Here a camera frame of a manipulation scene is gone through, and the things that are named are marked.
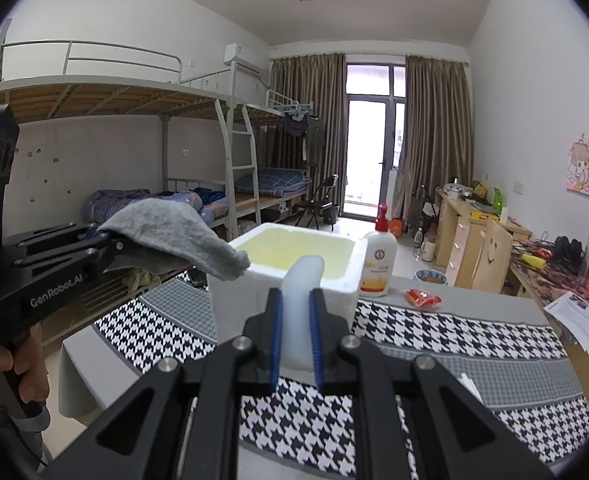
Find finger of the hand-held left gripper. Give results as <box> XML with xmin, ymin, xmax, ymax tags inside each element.
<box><xmin>12</xmin><ymin>238</ymin><xmax>136</xmax><ymax>282</ymax></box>
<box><xmin>2</xmin><ymin>222</ymin><xmax>101</xmax><ymax>254</ymax></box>

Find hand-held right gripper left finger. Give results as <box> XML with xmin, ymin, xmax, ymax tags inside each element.
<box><xmin>44</xmin><ymin>287</ymin><xmax>282</xmax><ymax>480</ymax></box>

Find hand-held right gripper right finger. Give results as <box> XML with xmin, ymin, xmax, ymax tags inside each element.
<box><xmin>311</xmin><ymin>287</ymin><xmax>555</xmax><ymax>480</ymax></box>

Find white translucent tube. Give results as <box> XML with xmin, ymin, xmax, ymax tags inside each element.
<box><xmin>279</xmin><ymin>255</ymin><xmax>324</xmax><ymax>372</ymax></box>

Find white foam box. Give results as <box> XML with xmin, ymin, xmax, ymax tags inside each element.
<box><xmin>207</xmin><ymin>224</ymin><xmax>369</xmax><ymax>346</ymax></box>

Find grey cloth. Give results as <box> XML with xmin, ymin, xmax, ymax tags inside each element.
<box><xmin>97</xmin><ymin>198</ymin><xmax>251</xmax><ymax>281</ymax></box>

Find person's left hand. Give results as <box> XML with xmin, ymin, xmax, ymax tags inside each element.
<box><xmin>0</xmin><ymin>324</ymin><xmax>51</xmax><ymax>411</ymax></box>

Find blue orange quilt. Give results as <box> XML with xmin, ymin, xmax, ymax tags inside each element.
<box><xmin>82</xmin><ymin>187</ymin><xmax>230</xmax><ymax>226</ymax></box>

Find beige cloth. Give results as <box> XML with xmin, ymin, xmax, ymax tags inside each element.
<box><xmin>122</xmin><ymin>267</ymin><xmax>155</xmax><ymax>291</ymax></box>

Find grey table cover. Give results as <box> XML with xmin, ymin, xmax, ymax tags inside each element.
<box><xmin>57</xmin><ymin>274</ymin><xmax>589</xmax><ymax>480</ymax></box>

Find white lotion pump bottle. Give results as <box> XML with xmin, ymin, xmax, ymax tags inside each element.
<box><xmin>359</xmin><ymin>203</ymin><xmax>398</xmax><ymax>298</ymax></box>

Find red snack packet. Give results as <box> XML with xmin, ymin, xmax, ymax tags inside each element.
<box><xmin>403</xmin><ymin>289</ymin><xmax>443</xmax><ymax>308</ymax></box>

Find patterned ceramic bowl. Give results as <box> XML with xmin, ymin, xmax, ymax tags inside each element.
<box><xmin>415</xmin><ymin>268</ymin><xmax>448</xmax><ymax>286</ymax></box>

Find black folding chair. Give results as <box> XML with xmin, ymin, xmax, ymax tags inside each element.
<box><xmin>294</xmin><ymin>175</ymin><xmax>340</xmax><ymax>231</ymax></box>

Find white metal bunk bed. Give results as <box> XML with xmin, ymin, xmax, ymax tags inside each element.
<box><xmin>224</xmin><ymin>87</ymin><xmax>320</xmax><ymax>223</ymax></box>
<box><xmin>0</xmin><ymin>19</ymin><xmax>255</xmax><ymax>351</ymax></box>

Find houndstooth table runner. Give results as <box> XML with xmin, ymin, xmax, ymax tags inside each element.
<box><xmin>94</xmin><ymin>267</ymin><xmax>589</xmax><ymax>466</ymax></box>

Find blue checked quilt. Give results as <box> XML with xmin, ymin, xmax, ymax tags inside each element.
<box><xmin>234</xmin><ymin>167</ymin><xmax>313</xmax><ymax>197</ymax></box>

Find wooden desk with drawers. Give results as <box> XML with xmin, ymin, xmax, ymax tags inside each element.
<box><xmin>435</xmin><ymin>187</ymin><xmax>533</xmax><ymax>281</ymax></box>

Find black folded trolley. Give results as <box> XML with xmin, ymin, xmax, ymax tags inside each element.
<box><xmin>409</xmin><ymin>185</ymin><xmax>440</xmax><ymax>231</ymax></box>

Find white bunk bed ladder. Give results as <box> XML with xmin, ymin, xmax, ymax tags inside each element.
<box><xmin>214</xmin><ymin>97</ymin><xmax>262</xmax><ymax>241</ymax></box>

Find glass balcony door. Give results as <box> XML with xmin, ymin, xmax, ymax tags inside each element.
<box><xmin>345</xmin><ymin>62</ymin><xmax>408</xmax><ymax>218</ymax></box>

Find wooden smiley chair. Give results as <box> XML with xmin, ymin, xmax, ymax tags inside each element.
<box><xmin>469</xmin><ymin>220</ymin><xmax>514</xmax><ymax>293</ymax></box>

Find brown curtain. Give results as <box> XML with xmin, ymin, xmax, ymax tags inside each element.
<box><xmin>270</xmin><ymin>53</ymin><xmax>346</xmax><ymax>221</ymax></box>
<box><xmin>399</xmin><ymin>55</ymin><xmax>475</xmax><ymax>211</ymax></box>

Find hanging dark clothes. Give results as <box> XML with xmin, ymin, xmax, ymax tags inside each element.
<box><xmin>282</xmin><ymin>110</ymin><xmax>325</xmax><ymax>161</ymax></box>

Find colourful desk cloth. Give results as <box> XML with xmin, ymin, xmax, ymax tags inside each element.
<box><xmin>512</xmin><ymin>240</ymin><xmax>589</xmax><ymax>321</ymax></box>

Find printed paper sheets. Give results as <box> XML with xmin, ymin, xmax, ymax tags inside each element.
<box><xmin>545</xmin><ymin>291</ymin><xmax>589</xmax><ymax>353</ymax></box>

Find white air conditioner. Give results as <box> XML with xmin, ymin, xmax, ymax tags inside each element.
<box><xmin>223</xmin><ymin>42</ymin><xmax>268</xmax><ymax>72</ymax></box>

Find black headphones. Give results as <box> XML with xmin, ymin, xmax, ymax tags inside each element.
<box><xmin>552</xmin><ymin>236</ymin><xmax>584</xmax><ymax>266</ymax></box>

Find plain wooden desk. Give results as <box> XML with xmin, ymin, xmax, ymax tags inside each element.
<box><xmin>507</xmin><ymin>240</ymin><xmax>589</xmax><ymax>401</ymax></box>

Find pink cartoon wall poster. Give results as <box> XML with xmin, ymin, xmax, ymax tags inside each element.
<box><xmin>566</xmin><ymin>134</ymin><xmax>589</xmax><ymax>197</ymax></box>

